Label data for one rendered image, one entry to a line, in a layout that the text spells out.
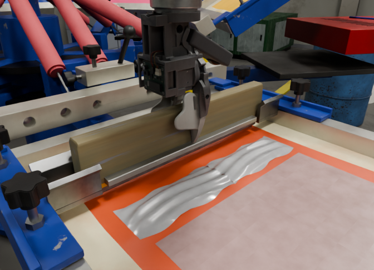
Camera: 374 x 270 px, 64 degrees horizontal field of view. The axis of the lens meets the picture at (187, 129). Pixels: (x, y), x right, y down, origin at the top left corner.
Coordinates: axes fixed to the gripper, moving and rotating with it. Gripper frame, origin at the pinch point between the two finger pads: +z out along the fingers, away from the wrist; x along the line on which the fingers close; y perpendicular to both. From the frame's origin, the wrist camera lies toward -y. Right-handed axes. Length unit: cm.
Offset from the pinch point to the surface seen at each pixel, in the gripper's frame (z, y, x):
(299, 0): 4, -611, -325
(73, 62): -3.9, 0.0, -48.4
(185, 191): 4.8, 7.9, 8.4
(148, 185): 5.6, 10.6, 2.6
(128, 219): 5.3, 17.3, 7.4
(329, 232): 5.5, -1.0, 26.7
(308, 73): 6, -76, -17
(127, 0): -16, -64, -122
